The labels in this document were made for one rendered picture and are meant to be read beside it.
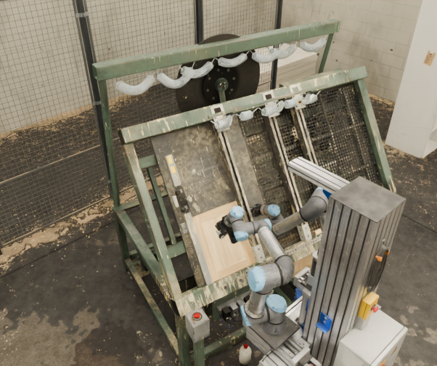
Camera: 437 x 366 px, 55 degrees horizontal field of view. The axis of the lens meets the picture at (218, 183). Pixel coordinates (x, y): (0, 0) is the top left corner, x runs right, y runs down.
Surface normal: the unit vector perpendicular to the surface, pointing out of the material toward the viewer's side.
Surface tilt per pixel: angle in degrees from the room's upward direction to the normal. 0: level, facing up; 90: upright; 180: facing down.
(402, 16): 90
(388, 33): 90
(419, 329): 0
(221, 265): 54
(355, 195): 0
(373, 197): 0
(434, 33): 90
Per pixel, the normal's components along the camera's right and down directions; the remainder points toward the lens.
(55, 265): 0.00, -0.81
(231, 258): 0.41, -0.07
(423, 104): -0.75, 0.39
